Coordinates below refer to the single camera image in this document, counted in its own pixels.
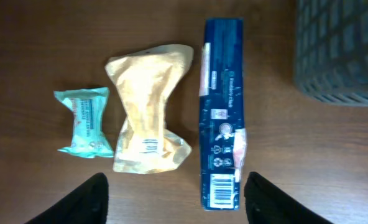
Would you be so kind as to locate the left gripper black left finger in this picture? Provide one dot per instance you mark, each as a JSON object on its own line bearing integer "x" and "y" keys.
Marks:
{"x": 87, "y": 204}

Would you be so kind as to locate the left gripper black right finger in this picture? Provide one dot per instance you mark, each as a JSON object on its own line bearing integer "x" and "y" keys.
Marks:
{"x": 266, "y": 204}

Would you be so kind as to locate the dark blue tissue pack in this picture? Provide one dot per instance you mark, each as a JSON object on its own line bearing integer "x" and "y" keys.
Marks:
{"x": 223, "y": 137}

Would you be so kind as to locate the beige plastic bag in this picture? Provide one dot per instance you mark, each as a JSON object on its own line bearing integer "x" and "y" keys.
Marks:
{"x": 144, "y": 81}

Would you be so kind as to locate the mint green wipes pack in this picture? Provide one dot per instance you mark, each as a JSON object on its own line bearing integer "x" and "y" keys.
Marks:
{"x": 87, "y": 105}

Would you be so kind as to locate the grey plastic lattice basket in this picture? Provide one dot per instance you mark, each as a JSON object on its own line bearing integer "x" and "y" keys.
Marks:
{"x": 331, "y": 52}

